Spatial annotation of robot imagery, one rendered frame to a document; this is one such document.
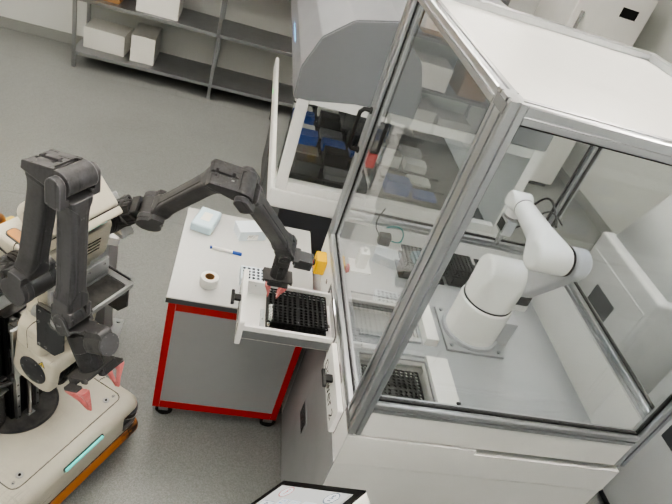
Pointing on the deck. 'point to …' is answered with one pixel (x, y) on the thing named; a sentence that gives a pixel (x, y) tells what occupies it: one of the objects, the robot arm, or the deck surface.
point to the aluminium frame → (440, 424)
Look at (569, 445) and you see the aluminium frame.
